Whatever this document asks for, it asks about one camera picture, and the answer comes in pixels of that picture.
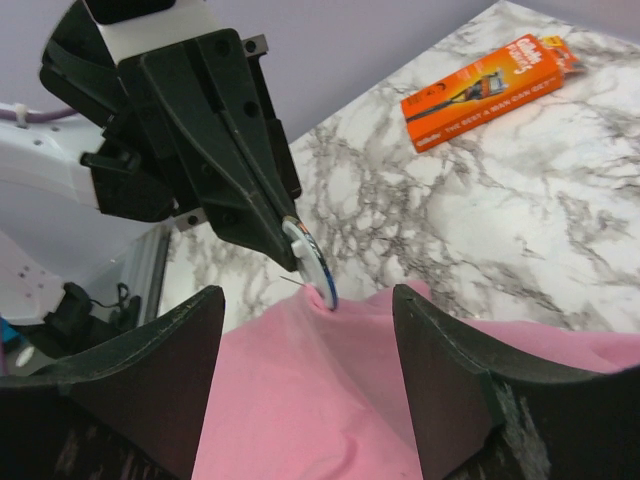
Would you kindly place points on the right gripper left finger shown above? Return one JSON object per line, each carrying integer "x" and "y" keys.
{"x": 130, "y": 408}

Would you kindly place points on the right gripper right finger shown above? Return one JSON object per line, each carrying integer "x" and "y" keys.
{"x": 482, "y": 409}

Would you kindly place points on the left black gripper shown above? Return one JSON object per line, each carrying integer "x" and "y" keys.
{"x": 189, "y": 130}

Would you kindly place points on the pink t-shirt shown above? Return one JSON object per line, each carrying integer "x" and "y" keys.
{"x": 306, "y": 393}

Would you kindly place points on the round colourful brooch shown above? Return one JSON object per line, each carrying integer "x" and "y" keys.
{"x": 310, "y": 261}

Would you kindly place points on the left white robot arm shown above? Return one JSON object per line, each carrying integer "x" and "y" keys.
{"x": 42, "y": 177}

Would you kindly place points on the orange razor box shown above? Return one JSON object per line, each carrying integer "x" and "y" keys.
{"x": 508, "y": 78}

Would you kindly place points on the black base frame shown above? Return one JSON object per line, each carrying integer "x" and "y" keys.
{"x": 66, "y": 289}

